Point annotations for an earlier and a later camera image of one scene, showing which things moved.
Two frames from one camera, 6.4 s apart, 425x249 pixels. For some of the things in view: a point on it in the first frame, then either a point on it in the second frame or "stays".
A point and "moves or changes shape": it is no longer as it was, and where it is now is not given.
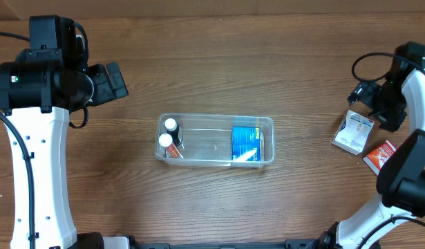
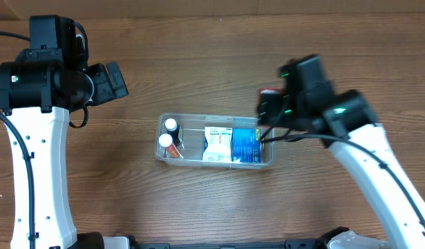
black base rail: [317, 243] stays
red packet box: [377, 157] moves or changes shape
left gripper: [104, 86] stays
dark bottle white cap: [173, 128] stays
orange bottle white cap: [165, 140] stays
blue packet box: [246, 144] stays
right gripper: [365, 93] -> [268, 108]
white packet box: [353, 132] moves or changes shape
